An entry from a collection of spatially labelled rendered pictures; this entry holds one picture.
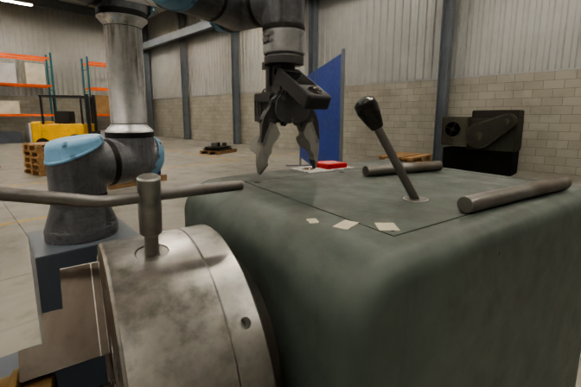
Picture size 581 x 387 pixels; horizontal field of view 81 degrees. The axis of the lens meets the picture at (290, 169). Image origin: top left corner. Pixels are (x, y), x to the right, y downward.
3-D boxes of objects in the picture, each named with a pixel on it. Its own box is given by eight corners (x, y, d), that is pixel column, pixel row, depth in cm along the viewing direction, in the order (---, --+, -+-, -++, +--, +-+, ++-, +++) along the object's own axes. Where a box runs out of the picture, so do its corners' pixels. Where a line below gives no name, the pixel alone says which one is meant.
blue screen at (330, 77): (285, 166, 935) (285, 78, 898) (314, 165, 945) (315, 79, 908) (315, 204, 531) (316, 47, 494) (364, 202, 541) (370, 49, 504)
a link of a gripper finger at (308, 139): (310, 157, 71) (293, 118, 68) (328, 161, 66) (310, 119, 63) (299, 166, 70) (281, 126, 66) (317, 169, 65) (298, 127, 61)
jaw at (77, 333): (136, 345, 43) (122, 253, 47) (140, 342, 39) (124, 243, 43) (25, 382, 37) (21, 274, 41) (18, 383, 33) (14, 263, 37)
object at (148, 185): (161, 268, 38) (157, 171, 35) (165, 278, 36) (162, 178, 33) (140, 272, 37) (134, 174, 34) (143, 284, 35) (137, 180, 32)
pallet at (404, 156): (399, 168, 899) (399, 151, 892) (431, 171, 843) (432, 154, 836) (376, 174, 806) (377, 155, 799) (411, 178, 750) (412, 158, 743)
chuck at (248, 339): (183, 350, 62) (183, 190, 53) (267, 555, 37) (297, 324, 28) (163, 357, 60) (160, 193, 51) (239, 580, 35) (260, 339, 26)
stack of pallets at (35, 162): (79, 167, 918) (76, 140, 907) (96, 169, 872) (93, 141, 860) (23, 173, 814) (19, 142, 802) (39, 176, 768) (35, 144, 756)
